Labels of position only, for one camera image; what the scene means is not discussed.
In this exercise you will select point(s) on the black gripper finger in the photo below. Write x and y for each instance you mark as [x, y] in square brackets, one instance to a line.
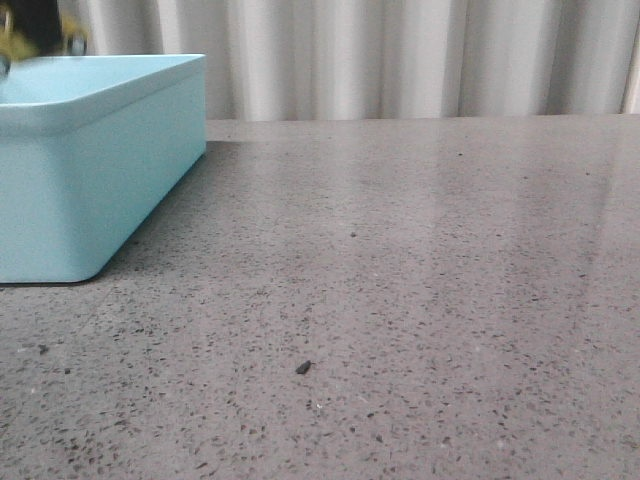
[39, 21]

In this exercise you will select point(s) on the yellow toy beetle car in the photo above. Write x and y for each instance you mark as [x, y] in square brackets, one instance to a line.
[16, 48]

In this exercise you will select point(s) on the light blue plastic box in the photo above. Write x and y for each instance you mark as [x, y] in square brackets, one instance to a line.
[89, 146]

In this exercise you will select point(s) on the white pleated curtain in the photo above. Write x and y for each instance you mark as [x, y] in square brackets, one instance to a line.
[346, 60]

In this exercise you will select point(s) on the small black debris chip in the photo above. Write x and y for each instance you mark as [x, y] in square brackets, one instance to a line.
[304, 367]

